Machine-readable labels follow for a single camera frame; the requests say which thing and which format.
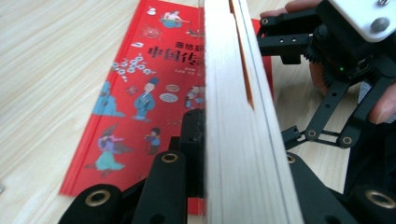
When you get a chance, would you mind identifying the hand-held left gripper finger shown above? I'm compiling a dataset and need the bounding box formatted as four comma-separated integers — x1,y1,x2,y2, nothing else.
179,107,207,199

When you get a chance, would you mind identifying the animal faces picture book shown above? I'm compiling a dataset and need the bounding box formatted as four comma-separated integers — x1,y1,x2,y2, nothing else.
203,0,305,224

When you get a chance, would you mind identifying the red picture book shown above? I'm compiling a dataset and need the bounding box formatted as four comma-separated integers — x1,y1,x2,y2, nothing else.
59,0,275,217

